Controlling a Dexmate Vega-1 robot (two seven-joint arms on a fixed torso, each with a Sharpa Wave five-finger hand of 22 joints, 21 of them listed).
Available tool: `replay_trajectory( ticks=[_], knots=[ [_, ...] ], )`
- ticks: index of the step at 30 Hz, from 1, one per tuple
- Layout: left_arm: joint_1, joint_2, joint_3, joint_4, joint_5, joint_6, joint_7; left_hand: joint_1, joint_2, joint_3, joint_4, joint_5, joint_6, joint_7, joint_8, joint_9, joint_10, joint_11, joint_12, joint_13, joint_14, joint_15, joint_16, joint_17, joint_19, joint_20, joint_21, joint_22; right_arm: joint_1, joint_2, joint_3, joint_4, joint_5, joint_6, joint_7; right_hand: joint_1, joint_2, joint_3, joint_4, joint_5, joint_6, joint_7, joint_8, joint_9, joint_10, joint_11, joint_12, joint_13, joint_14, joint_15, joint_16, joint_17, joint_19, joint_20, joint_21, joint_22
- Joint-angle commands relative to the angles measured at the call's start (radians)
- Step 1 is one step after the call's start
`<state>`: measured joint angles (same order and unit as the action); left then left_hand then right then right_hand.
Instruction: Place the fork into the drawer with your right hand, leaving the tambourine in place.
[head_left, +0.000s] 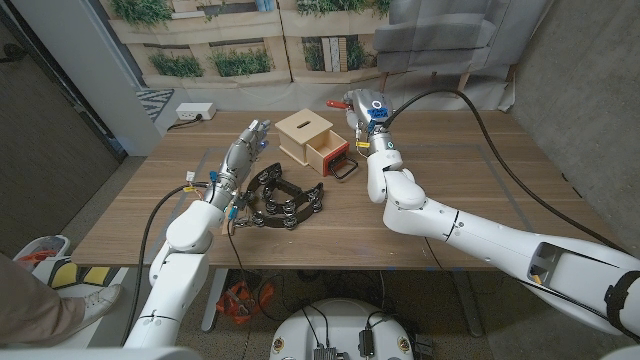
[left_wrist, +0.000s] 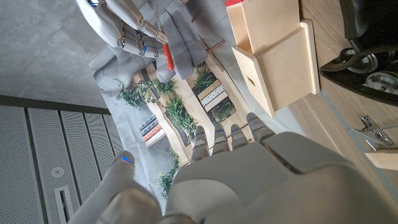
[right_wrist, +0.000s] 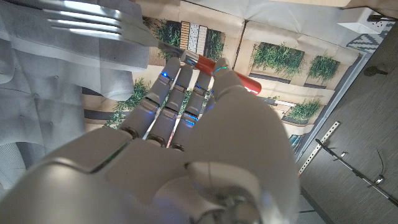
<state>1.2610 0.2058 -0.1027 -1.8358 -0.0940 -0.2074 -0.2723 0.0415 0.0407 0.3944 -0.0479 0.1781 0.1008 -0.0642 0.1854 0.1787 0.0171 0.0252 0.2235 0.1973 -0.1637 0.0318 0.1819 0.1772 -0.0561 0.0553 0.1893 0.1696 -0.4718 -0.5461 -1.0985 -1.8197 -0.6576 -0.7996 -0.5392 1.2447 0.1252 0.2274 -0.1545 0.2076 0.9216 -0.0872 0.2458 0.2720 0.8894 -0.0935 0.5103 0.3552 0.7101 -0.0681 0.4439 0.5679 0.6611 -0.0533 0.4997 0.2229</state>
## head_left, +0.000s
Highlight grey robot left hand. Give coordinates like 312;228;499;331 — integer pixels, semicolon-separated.
202;118;272;211

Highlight wooden box with slot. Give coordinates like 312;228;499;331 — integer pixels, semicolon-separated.
274;108;335;167

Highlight wooden drawer with red front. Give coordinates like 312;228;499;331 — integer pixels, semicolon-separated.
304;129;359;180

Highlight person's leg in beige trousers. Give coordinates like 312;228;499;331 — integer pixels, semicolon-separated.
0;252;86;347

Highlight white bin with orange contents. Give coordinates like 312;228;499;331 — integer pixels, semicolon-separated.
13;234;71;264

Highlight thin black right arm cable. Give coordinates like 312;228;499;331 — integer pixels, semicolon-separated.
424;237;464;301

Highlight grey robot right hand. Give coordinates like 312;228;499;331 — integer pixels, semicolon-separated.
342;88;395;135

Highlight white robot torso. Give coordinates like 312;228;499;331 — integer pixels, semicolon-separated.
269;298;416;360

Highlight black half-moon tambourine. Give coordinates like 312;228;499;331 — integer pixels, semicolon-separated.
234;162;325;231

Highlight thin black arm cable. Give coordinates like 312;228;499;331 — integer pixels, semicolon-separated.
424;237;464;301
226;219;256;360

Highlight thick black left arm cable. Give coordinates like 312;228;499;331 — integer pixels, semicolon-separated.
121;182;209;346

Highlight white sneaker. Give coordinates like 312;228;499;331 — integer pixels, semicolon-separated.
59;283;124;331

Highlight white power strip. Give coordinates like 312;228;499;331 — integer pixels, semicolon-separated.
175;102;217;122

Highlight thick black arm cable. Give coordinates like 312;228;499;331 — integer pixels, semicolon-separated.
121;182;209;346
382;88;629;254

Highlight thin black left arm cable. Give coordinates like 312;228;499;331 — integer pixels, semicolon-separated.
226;219;256;360

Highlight metal table leg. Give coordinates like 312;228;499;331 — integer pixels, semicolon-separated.
451;269;485;339
201;268;230;333

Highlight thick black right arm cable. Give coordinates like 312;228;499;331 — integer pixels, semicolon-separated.
382;88;629;254

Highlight black power strip cable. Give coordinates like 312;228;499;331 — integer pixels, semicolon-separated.
167;114;204;132

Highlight black adapter on torso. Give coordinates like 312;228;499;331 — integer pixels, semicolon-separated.
357;328;376;358

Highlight printed room backdrop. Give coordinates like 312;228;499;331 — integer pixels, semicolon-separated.
99;0;551;124

